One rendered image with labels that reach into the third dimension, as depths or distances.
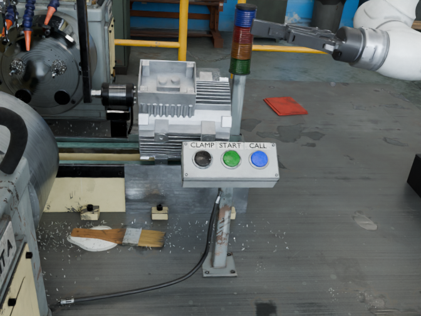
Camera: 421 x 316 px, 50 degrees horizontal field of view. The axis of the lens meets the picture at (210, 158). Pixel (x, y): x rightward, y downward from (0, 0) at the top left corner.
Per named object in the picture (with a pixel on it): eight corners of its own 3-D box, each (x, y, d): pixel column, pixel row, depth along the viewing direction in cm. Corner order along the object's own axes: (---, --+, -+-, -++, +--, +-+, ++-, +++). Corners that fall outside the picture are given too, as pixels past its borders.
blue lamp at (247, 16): (235, 27, 123) (236, 10, 121) (232, 21, 128) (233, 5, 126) (257, 27, 123) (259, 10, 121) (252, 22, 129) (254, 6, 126)
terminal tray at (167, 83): (138, 116, 97) (137, 93, 91) (141, 82, 104) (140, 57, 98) (194, 118, 98) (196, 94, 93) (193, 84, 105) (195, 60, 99)
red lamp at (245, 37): (233, 43, 125) (235, 27, 123) (230, 37, 130) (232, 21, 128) (254, 44, 126) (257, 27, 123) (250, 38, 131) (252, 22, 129)
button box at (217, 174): (180, 188, 82) (182, 177, 77) (180, 152, 84) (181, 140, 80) (273, 188, 84) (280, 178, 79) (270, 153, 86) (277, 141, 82)
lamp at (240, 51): (232, 59, 127) (233, 43, 125) (229, 52, 132) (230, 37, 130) (253, 60, 128) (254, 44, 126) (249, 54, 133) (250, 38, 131)
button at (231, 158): (222, 169, 80) (223, 165, 78) (221, 153, 81) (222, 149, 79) (239, 169, 80) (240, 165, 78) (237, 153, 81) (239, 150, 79)
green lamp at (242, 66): (230, 74, 129) (232, 59, 127) (227, 68, 135) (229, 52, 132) (251, 75, 130) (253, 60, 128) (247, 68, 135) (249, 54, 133)
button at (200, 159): (193, 169, 79) (194, 165, 77) (193, 153, 80) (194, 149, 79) (210, 169, 79) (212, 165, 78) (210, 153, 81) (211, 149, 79)
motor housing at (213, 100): (140, 173, 107) (136, 120, 92) (143, 114, 118) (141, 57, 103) (223, 175, 109) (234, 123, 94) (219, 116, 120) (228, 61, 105)
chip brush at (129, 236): (68, 241, 98) (68, 237, 97) (75, 226, 102) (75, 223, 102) (163, 248, 98) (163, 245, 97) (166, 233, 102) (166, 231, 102)
